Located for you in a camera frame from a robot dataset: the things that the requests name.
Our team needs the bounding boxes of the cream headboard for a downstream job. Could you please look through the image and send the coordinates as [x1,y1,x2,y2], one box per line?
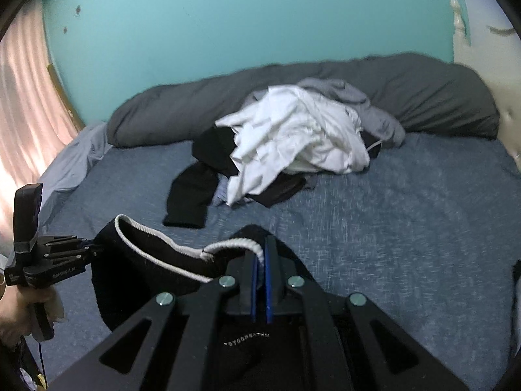
[449,0,521,164]

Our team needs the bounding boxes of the black sweater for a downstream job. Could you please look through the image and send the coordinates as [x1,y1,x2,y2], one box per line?
[92,215,351,391]

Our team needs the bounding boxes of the wooden window trim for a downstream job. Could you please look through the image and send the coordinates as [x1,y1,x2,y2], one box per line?
[48,63,87,130]

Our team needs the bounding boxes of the person's left hand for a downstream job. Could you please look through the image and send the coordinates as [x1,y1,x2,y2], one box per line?
[0,288,66,346]

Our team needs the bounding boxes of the pink curtain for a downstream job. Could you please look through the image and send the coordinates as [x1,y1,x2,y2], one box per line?
[0,3,85,255]

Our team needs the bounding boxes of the light grey-blue sheet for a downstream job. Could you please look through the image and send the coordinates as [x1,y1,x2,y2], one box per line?
[38,121,115,209]

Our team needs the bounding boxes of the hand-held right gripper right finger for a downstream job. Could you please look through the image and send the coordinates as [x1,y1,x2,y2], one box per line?
[264,234,469,391]

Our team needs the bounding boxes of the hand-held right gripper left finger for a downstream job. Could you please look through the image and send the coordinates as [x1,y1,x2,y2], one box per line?
[49,250,260,391]

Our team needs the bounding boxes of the light blue striped garment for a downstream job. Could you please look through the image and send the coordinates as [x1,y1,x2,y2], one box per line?
[212,173,254,207]

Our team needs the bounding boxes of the grey hoodie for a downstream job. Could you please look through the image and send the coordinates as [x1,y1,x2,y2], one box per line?
[299,77,406,160]

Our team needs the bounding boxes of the black pants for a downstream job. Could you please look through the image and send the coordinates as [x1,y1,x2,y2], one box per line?
[163,126,307,229]

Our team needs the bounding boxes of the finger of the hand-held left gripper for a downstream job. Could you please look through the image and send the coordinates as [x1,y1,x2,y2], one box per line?
[47,249,103,264]
[41,234,101,252]

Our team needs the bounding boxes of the white garment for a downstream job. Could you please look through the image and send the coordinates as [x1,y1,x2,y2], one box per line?
[214,85,371,207]

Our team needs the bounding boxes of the person's left forearm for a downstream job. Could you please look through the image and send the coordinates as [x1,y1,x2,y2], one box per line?
[0,336,39,391]

